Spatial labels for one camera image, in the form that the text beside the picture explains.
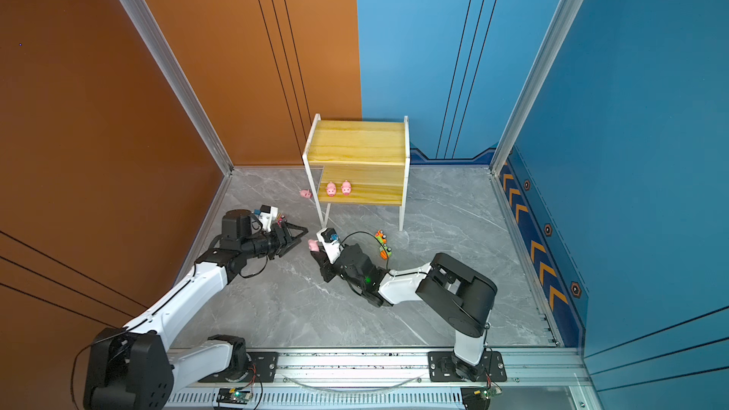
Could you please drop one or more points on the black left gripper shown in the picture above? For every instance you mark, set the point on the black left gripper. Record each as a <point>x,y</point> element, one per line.
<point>289,239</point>

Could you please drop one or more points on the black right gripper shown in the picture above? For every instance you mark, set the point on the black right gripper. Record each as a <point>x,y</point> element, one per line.
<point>326,268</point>

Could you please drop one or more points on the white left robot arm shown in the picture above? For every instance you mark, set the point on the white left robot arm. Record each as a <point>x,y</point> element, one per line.
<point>133,367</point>

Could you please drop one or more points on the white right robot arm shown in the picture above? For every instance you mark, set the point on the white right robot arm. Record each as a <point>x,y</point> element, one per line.
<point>461,296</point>

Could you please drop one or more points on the wooden two-tier shelf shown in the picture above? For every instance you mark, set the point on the wooden two-tier shelf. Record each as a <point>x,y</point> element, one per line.
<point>374,156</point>

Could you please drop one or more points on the green orange toy car lower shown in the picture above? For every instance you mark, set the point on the green orange toy car lower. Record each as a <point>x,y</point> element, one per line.
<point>385,252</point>

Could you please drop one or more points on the orange green toy car upper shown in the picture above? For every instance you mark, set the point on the orange green toy car upper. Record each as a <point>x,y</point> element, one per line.
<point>381,236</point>

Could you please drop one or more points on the left controller board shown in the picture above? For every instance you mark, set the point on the left controller board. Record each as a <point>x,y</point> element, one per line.
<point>234,397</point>

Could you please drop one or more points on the controller board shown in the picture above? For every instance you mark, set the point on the controller board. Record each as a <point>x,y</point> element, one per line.
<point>234,397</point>
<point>478,398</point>

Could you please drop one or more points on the right controller board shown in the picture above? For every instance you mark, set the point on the right controller board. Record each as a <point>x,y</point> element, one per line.
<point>478,398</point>

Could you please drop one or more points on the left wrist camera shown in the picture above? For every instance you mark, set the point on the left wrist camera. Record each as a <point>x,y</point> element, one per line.
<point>267,216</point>

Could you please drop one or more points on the aluminium mounting rail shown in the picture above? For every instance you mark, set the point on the aluminium mounting rail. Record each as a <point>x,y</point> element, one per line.
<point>398,378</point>

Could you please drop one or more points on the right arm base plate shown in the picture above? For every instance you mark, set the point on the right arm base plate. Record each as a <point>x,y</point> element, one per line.
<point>445,366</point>

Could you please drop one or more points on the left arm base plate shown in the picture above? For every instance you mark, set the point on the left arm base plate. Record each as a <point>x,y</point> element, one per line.
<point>260,367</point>

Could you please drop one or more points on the left aluminium corner post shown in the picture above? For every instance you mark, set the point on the left aluminium corner post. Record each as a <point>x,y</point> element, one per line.
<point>149,30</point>

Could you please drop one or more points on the aluminium corner post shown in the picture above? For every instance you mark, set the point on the aluminium corner post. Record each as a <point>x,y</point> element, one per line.
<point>149,30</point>
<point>554,38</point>

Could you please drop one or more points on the right aluminium corner post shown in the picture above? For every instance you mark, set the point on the right aluminium corner post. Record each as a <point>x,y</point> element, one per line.
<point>554,38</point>

